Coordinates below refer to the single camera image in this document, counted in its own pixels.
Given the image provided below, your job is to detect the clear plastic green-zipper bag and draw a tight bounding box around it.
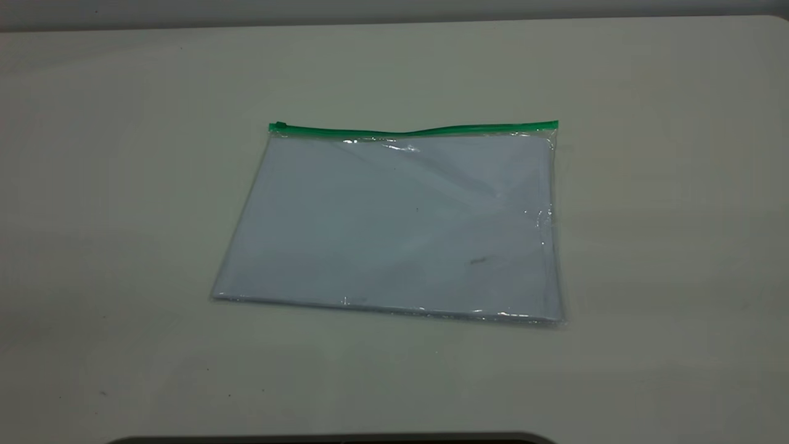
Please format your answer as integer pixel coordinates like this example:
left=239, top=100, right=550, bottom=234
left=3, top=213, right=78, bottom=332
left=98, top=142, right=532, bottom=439
left=211, top=120, right=566, bottom=327

